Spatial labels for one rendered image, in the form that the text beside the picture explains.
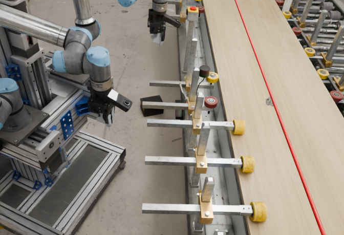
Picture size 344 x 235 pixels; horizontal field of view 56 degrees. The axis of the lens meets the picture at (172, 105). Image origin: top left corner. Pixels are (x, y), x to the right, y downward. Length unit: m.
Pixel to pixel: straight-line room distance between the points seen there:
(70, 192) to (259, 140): 1.32
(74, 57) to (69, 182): 1.41
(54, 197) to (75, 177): 0.20
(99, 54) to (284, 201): 1.05
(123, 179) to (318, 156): 1.48
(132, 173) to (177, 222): 0.55
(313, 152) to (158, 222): 1.19
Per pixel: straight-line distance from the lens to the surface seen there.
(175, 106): 1.95
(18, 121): 1.62
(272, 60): 2.46
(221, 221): 1.80
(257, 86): 2.16
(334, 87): 2.55
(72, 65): 1.15
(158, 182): 2.62
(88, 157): 2.53
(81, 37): 1.25
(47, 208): 2.35
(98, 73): 1.13
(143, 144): 2.86
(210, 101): 1.95
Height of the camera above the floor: 2.17
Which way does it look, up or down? 42 degrees down
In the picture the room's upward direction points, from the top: 6 degrees clockwise
